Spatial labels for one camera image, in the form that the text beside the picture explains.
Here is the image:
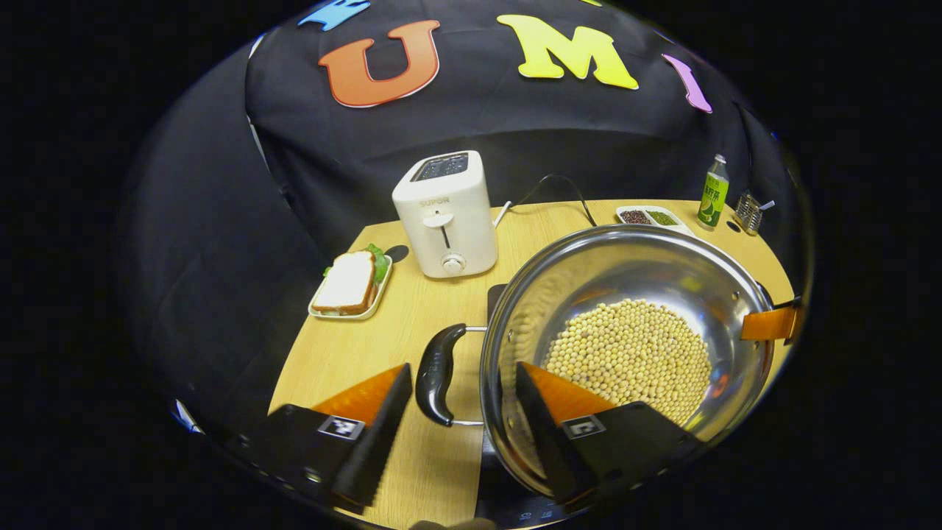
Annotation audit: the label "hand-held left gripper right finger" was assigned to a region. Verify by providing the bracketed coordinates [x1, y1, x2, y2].
[514, 361, 706, 509]

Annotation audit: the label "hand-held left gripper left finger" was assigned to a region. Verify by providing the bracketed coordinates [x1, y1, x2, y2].
[228, 362, 414, 516]

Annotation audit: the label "black induction cooktop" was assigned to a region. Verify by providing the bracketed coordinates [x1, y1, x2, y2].
[475, 282, 773, 529]

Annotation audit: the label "stainless steel pot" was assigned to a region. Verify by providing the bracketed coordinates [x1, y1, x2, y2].
[415, 225, 777, 501]

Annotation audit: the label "large soybean pile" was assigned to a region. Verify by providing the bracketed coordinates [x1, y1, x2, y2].
[545, 298, 713, 428]

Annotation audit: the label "white divided dish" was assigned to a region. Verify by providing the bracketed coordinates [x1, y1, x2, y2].
[615, 205, 696, 238]

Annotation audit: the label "small white plate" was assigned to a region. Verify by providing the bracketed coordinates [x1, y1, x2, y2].
[308, 254, 394, 321]

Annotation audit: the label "green tea bottle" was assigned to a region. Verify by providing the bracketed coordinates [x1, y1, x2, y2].
[696, 154, 730, 231]

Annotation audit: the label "sandwich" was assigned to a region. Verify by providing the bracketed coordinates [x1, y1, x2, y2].
[313, 245, 391, 316]

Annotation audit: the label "white printed sheets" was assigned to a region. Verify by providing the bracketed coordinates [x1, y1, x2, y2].
[173, 397, 203, 435]

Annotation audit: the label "white toaster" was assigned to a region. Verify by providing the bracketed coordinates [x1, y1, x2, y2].
[392, 150, 500, 279]

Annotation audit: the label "metal wire cutlery holder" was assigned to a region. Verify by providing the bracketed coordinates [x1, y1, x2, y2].
[734, 191, 764, 236]

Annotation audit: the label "black power cable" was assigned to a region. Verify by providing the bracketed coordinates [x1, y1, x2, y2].
[510, 173, 598, 227]

